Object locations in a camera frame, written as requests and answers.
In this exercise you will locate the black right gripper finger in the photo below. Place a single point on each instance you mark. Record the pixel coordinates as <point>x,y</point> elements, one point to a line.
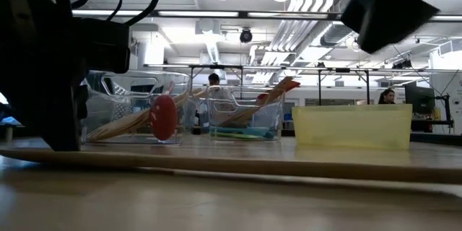
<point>386,14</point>

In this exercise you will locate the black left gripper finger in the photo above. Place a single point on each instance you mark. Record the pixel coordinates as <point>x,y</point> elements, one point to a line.
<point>54,97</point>
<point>82,101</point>

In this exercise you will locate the red slotted spoon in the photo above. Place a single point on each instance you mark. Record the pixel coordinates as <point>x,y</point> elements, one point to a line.
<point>163,119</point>

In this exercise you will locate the thin blue silicone spatula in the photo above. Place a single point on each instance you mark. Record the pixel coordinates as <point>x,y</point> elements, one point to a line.
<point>245,130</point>

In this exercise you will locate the metal box grater teal trim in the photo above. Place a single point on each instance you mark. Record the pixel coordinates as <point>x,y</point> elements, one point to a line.
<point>119,97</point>

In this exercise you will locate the clear plastic bin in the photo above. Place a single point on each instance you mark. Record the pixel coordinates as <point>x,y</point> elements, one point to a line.
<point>137,79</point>
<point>234,115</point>

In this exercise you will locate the person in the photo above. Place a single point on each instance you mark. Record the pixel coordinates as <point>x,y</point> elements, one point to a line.
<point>214,79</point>
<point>386,97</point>

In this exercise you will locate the black computer monitor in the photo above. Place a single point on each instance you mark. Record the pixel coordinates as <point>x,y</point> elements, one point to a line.
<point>418,99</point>

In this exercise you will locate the yellow translucent plastic bin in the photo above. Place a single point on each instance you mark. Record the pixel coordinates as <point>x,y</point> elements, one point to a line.
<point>352,126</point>

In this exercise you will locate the LED light bar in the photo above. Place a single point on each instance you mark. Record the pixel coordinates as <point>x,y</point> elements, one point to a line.
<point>198,13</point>

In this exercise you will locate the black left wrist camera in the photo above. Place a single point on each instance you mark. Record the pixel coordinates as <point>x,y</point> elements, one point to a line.
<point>104,47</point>

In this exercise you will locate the black background workstation frame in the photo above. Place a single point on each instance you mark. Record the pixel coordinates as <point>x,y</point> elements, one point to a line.
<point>319,86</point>

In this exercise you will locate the black ceiling camera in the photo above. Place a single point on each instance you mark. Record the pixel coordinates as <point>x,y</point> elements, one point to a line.
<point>246,36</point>

